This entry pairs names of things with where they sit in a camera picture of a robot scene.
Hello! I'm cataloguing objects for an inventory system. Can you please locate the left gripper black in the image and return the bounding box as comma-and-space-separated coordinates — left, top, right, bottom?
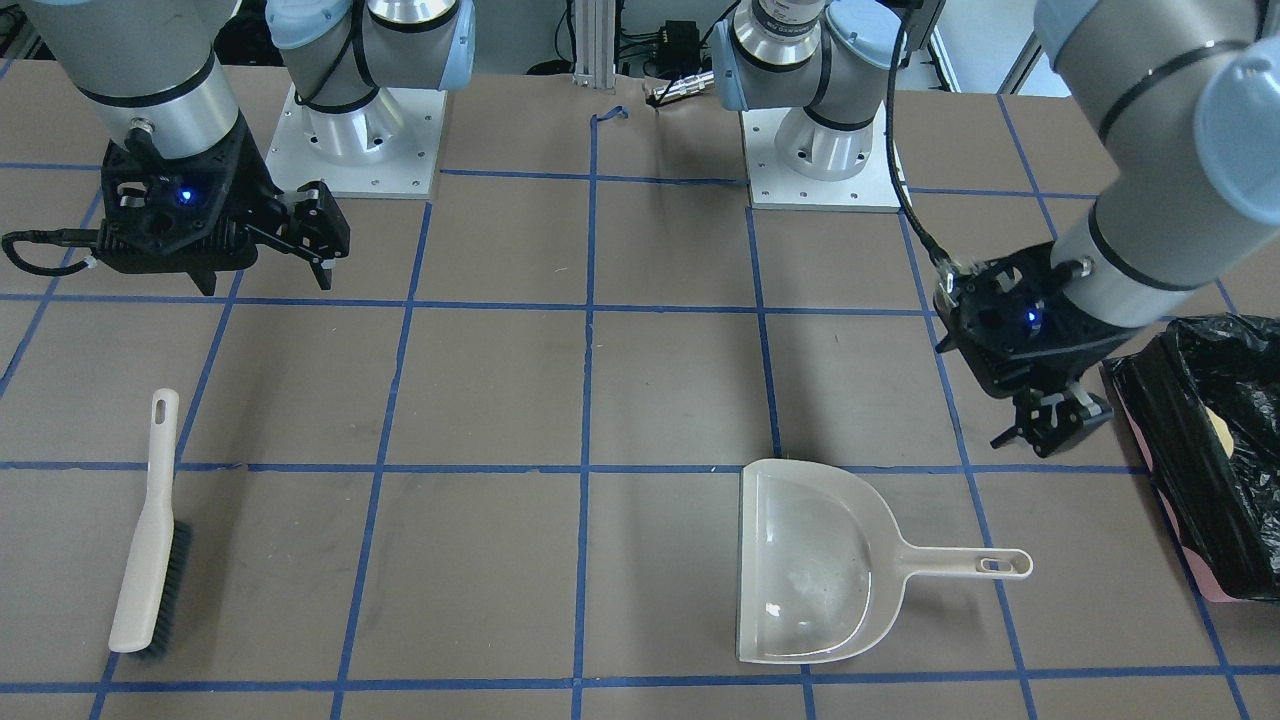
934, 243, 1137, 457

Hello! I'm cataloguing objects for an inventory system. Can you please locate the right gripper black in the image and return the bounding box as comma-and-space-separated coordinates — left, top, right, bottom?
99, 117, 351, 297

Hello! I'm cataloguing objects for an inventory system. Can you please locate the beige plastic dustpan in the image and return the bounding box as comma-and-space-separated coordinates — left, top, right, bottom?
736, 459, 1034, 665

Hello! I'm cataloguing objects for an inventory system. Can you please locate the beige hand brush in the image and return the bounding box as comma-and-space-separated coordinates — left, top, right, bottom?
108, 388, 193, 660

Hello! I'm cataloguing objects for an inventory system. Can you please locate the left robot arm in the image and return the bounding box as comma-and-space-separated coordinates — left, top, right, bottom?
708, 1, 1277, 457

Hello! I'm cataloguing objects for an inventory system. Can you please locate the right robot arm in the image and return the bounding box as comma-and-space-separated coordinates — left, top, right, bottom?
3, 1, 476, 296

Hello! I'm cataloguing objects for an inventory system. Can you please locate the black trash bag bin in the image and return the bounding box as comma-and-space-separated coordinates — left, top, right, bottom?
1102, 314, 1279, 603

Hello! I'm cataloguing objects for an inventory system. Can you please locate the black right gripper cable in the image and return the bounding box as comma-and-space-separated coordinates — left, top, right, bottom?
0, 231, 106, 279

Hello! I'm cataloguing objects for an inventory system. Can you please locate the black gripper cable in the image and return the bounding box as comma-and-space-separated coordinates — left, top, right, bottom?
884, 0, 961, 275
0, 231, 106, 279

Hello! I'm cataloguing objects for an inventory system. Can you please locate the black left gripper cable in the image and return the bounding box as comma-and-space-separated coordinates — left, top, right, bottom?
884, 0, 961, 275

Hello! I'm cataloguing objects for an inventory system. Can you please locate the aluminium frame post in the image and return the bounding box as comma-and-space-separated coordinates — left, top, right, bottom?
568, 0, 620, 94

